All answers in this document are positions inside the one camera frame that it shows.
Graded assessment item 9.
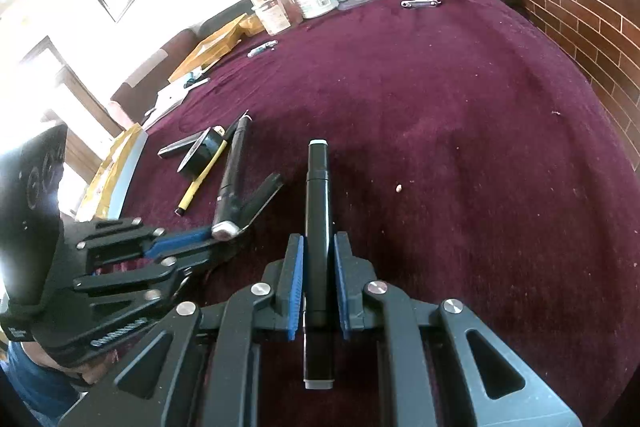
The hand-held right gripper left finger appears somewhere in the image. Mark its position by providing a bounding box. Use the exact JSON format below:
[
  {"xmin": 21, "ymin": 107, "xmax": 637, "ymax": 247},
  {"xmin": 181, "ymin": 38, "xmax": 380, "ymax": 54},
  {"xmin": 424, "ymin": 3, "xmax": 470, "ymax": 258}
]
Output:
[{"xmin": 57, "ymin": 233, "xmax": 307, "ymax": 427}]

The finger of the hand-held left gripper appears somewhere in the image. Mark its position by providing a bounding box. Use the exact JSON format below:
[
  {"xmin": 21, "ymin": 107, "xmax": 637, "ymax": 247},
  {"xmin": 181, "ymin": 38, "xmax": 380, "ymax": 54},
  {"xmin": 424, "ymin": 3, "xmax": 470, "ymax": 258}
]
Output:
[
  {"xmin": 74, "ymin": 251, "xmax": 227, "ymax": 309},
  {"xmin": 75, "ymin": 217, "xmax": 218, "ymax": 265}
]

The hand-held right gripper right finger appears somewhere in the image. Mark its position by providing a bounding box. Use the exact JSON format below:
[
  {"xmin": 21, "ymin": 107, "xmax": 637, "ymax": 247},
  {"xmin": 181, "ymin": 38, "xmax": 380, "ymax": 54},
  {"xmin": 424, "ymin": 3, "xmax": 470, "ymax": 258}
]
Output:
[{"xmin": 332, "ymin": 231, "xmax": 583, "ymax": 427}]

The black pen with silver end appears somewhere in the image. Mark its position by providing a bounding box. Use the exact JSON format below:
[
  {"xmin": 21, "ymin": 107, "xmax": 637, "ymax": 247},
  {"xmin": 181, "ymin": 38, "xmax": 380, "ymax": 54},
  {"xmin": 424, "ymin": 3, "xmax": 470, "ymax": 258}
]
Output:
[{"xmin": 211, "ymin": 114, "xmax": 252, "ymax": 242}]

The black marker with grey ends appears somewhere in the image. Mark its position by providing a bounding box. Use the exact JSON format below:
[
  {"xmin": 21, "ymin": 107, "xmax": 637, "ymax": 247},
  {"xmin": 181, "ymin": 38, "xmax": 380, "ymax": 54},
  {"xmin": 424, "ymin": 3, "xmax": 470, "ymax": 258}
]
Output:
[{"xmin": 302, "ymin": 139, "xmax": 336, "ymax": 390}]

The large yellow-rimmed cardboard box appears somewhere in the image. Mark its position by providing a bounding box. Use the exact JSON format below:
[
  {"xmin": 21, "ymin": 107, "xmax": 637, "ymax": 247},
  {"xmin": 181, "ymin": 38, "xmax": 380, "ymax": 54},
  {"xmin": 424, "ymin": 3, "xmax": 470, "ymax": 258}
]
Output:
[{"xmin": 75, "ymin": 124, "xmax": 149, "ymax": 223}]

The yellow pencil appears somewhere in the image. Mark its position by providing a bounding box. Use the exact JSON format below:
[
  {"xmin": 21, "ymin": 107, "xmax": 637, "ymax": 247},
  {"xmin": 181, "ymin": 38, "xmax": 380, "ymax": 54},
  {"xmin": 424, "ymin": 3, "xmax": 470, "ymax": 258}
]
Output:
[{"xmin": 174, "ymin": 139, "xmax": 230, "ymax": 216}]

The dark metallic pen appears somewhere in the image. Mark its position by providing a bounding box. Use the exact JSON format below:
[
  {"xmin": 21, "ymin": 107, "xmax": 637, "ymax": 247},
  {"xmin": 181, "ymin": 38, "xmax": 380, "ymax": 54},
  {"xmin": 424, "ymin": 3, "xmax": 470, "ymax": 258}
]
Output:
[{"xmin": 157, "ymin": 130, "xmax": 211, "ymax": 158}]

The black pen with clip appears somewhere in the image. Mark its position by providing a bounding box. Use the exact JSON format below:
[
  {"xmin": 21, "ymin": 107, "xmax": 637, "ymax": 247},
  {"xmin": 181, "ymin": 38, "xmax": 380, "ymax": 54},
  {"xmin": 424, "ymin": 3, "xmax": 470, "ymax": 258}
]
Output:
[{"xmin": 239, "ymin": 172, "xmax": 285, "ymax": 233}]

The black tape roll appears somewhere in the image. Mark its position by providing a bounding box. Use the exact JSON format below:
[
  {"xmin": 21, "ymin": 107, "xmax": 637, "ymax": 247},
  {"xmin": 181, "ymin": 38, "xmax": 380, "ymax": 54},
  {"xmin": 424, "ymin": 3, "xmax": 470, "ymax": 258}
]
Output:
[{"xmin": 177, "ymin": 127, "xmax": 228, "ymax": 180}]

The white printed booklet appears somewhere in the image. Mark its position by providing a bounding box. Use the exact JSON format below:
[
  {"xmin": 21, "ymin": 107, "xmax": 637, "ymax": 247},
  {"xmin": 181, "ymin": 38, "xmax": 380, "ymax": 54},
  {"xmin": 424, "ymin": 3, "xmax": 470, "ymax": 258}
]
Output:
[{"xmin": 142, "ymin": 79, "xmax": 211, "ymax": 128}]

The person's blue clothing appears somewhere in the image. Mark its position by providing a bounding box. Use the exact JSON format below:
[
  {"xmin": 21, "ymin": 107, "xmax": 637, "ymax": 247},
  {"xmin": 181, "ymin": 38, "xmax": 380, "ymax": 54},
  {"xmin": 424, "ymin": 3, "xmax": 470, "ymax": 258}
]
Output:
[{"xmin": 0, "ymin": 342, "xmax": 81, "ymax": 418}]

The brown armchair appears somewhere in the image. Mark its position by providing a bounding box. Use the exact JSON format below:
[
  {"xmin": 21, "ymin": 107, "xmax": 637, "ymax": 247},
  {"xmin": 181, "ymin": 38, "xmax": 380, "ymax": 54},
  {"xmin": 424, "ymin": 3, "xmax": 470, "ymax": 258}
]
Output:
[{"xmin": 109, "ymin": 28, "xmax": 198, "ymax": 135}]

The maroon tablecloth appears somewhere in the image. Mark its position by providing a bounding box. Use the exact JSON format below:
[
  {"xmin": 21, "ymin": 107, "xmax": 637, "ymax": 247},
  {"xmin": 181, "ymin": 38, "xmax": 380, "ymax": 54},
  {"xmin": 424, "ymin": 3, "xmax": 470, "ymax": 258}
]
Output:
[{"xmin": 120, "ymin": 0, "xmax": 640, "ymax": 427}]

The small yellow-rimmed box lid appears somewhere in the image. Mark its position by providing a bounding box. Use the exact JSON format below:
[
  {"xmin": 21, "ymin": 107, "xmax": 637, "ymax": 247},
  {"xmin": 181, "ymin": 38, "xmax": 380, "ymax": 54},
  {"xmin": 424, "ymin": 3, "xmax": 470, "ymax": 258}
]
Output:
[{"xmin": 167, "ymin": 13, "xmax": 266, "ymax": 84}]

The small white and blue marker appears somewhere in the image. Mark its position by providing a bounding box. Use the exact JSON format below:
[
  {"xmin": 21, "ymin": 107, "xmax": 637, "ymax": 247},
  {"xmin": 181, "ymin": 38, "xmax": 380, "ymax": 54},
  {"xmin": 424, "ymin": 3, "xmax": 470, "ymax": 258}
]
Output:
[{"xmin": 247, "ymin": 39, "xmax": 279, "ymax": 58}]

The clear jar with pens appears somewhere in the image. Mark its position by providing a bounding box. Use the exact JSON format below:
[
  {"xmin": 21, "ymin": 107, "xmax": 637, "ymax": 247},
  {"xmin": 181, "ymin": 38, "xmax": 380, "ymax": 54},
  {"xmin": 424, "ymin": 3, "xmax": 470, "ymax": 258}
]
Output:
[{"xmin": 248, "ymin": 0, "xmax": 303, "ymax": 36}]

